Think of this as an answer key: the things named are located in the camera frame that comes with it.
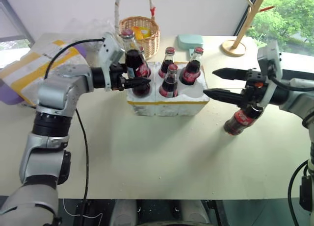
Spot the white foam crate yellow tape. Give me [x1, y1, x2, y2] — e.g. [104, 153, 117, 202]
[126, 61, 211, 118]

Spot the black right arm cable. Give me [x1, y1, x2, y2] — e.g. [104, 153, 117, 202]
[269, 74, 314, 226]

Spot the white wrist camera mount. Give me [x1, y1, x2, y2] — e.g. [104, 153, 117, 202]
[257, 40, 283, 107]
[97, 31, 126, 92]

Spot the yellow taped box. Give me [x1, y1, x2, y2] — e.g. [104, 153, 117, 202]
[0, 32, 89, 107]

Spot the yellow item in basket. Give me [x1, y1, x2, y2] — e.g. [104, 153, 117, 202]
[131, 25, 151, 40]

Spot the wooden rack with round base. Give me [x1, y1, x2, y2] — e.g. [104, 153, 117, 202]
[221, 0, 275, 58]

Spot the glass cola bottle red cap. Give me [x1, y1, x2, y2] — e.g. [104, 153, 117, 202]
[158, 64, 180, 99]
[223, 81, 263, 136]
[121, 29, 152, 98]
[180, 46, 205, 86]
[157, 46, 176, 79]

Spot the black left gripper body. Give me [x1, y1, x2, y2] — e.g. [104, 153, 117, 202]
[109, 63, 128, 91]

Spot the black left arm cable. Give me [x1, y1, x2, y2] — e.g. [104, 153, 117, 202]
[44, 37, 106, 213]

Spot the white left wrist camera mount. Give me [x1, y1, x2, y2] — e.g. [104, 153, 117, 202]
[97, 31, 126, 92]

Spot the grey window frame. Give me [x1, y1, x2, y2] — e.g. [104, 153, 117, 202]
[0, 0, 35, 50]

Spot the mint green plastic tray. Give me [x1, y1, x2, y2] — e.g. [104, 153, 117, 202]
[176, 34, 205, 60]

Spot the dark window frame post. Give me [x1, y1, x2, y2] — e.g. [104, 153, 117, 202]
[234, 0, 270, 37]

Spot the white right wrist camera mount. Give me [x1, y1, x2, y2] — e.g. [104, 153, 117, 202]
[257, 40, 283, 107]

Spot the pale rounded shape under table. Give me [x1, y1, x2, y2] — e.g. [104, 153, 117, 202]
[109, 200, 138, 226]
[175, 200, 210, 226]

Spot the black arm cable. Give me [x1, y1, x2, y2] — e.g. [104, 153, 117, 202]
[269, 74, 314, 226]
[44, 37, 106, 213]

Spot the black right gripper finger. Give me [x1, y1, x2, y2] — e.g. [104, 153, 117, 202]
[211, 67, 249, 80]
[203, 88, 246, 105]

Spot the wicker basket with wrapped handle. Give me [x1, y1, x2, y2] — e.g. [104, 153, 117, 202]
[113, 0, 161, 60]

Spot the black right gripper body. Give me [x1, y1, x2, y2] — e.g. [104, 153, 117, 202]
[241, 69, 267, 112]

